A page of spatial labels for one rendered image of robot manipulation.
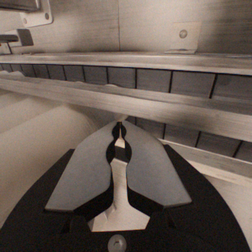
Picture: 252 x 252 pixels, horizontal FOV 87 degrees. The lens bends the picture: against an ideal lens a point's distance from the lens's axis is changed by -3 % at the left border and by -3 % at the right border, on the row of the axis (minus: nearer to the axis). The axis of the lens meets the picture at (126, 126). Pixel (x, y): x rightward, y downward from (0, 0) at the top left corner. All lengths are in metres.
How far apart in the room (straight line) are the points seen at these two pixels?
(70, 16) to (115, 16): 0.08
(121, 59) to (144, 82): 0.04
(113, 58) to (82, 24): 0.10
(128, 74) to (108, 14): 0.10
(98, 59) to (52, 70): 0.09
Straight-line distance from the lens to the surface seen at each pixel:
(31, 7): 0.32
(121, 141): 0.16
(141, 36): 0.21
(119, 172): 0.27
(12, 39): 0.26
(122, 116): 0.16
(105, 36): 0.24
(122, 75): 0.17
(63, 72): 0.24
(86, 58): 0.20
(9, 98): 0.21
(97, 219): 0.36
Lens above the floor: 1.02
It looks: 48 degrees down
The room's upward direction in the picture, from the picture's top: 136 degrees counter-clockwise
